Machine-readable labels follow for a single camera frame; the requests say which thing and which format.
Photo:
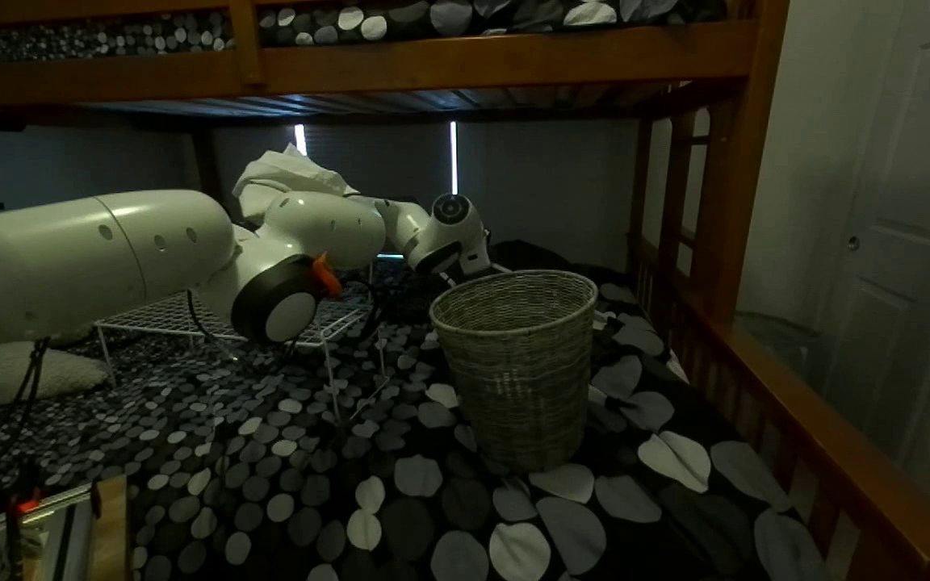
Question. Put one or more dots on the dotted upper bunk bedding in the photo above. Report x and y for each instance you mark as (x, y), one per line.
(454, 16)

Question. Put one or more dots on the white pillow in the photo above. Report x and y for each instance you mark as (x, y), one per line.
(14, 375)

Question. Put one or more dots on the woven wicker basket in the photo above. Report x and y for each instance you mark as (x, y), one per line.
(519, 364)

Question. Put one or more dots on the clear plastic bin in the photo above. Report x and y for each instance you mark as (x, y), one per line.
(782, 341)

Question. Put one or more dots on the wooden bunk bed frame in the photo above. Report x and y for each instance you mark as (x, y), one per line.
(541, 60)

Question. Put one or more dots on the white panel door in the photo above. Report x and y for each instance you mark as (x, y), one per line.
(919, 215)

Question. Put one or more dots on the black dotted bedspread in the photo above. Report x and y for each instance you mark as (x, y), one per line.
(273, 485)

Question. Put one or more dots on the dark window blind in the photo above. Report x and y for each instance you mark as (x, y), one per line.
(79, 161)
(552, 187)
(402, 161)

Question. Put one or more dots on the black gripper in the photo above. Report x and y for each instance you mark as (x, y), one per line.
(456, 270)

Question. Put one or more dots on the wooden block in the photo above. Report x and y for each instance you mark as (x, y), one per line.
(110, 533)

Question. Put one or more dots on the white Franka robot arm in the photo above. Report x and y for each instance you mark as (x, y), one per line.
(79, 260)

